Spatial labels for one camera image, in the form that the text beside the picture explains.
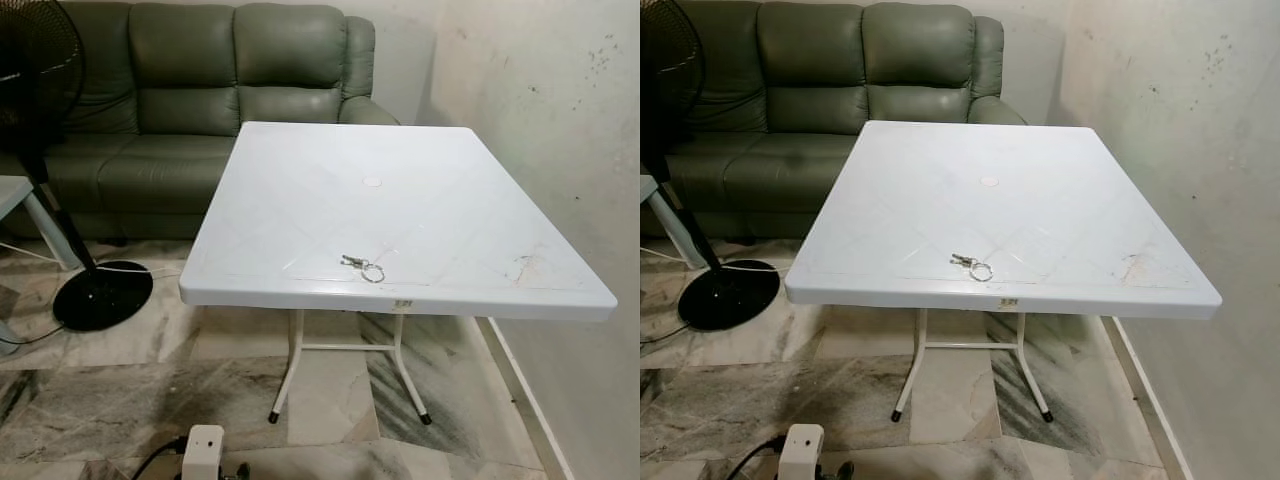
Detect black standing fan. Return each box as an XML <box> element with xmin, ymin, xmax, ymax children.
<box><xmin>640</xmin><ymin>0</ymin><xmax>781</xmax><ymax>332</ymax></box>
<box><xmin>0</xmin><ymin>0</ymin><xmax>155</xmax><ymax>333</ymax></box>

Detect white baseboard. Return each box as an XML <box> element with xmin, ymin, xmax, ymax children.
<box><xmin>1100</xmin><ymin>318</ymin><xmax>1196</xmax><ymax>480</ymax></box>
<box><xmin>478</xmin><ymin>318</ymin><xmax>577</xmax><ymax>480</ymax></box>

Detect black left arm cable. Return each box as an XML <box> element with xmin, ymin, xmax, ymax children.
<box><xmin>727</xmin><ymin>437</ymin><xmax>786</xmax><ymax>480</ymax></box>
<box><xmin>133</xmin><ymin>437</ymin><xmax>187</xmax><ymax>480</ymax></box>

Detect white plastic folding table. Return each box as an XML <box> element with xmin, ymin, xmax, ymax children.
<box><xmin>784</xmin><ymin>120</ymin><xmax>1224</xmax><ymax>424</ymax></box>
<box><xmin>179</xmin><ymin>120</ymin><xmax>619</xmax><ymax>427</ymax></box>

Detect keys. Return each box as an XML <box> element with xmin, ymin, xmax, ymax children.
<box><xmin>950</xmin><ymin>253</ymin><xmax>995</xmax><ymax>283</ymax></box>
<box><xmin>340</xmin><ymin>254</ymin><xmax>387</xmax><ymax>284</ymax></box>

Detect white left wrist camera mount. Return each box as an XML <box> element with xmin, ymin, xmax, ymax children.
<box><xmin>779</xmin><ymin>424</ymin><xmax>824</xmax><ymax>480</ymax></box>
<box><xmin>181</xmin><ymin>425</ymin><xmax>226</xmax><ymax>480</ymax></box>

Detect black fan power cable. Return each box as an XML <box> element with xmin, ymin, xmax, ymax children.
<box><xmin>640</xmin><ymin>320</ymin><xmax>688</xmax><ymax>347</ymax></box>
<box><xmin>0</xmin><ymin>320</ymin><xmax>66</xmax><ymax>347</ymax></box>

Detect green leather sofa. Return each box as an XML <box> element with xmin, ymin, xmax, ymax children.
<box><xmin>0</xmin><ymin>0</ymin><xmax>401</xmax><ymax>242</ymax></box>
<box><xmin>640</xmin><ymin>0</ymin><xmax>1029</xmax><ymax>242</ymax></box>

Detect small grey side table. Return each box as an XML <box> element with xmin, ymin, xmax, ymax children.
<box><xmin>0</xmin><ymin>176</ymin><xmax>84</xmax><ymax>272</ymax></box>

